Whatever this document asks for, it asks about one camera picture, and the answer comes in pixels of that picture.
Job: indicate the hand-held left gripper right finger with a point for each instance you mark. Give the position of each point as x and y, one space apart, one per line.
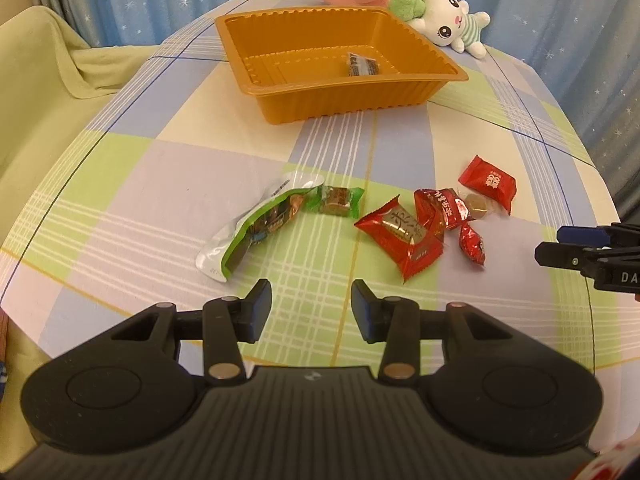
363 310

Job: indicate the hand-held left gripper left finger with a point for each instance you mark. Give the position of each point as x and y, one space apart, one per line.
259 310

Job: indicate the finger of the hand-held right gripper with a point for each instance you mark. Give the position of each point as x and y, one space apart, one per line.
577 233
560 255

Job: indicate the large red gold snack packet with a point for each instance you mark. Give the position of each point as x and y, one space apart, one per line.
400 232

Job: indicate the silver green long snack packet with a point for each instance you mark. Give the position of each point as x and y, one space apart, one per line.
260 220

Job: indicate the gold coin candy clear wrapper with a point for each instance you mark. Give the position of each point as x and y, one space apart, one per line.
479 206

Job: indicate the red square snack packet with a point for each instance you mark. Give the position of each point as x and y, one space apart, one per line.
490 180

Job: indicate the green brown candy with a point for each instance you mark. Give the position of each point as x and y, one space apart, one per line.
334 200

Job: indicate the red twisted candy wrapper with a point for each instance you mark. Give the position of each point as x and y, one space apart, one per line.
442 207

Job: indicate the clear dark snack bar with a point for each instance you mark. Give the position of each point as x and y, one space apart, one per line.
361 64

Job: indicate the orange plastic tray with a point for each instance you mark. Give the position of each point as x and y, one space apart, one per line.
325 55

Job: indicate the red white patterned cloth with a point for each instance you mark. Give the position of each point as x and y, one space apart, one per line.
607 467

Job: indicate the pink green white plush toy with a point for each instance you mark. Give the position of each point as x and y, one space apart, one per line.
430 10

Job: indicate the light green cloth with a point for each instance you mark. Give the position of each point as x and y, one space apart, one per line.
45 90

